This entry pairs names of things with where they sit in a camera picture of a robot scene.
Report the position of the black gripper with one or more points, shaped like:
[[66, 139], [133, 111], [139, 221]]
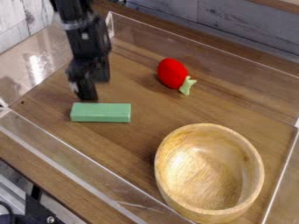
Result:
[[90, 46]]

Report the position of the clear acrylic enclosure wall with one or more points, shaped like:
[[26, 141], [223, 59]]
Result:
[[97, 165]]

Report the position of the clear acrylic corner bracket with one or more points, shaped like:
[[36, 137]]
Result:
[[110, 24]]

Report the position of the green rectangular block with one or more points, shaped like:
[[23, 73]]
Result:
[[101, 112]]

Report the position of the black clamp with cable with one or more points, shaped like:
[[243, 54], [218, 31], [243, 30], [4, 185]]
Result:
[[27, 211]]

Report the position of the red plush strawberry toy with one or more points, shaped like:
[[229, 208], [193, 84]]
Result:
[[173, 74]]

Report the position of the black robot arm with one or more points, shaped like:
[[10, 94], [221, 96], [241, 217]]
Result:
[[73, 10]]

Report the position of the brown wooden bowl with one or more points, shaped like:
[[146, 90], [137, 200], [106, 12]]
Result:
[[209, 173]]

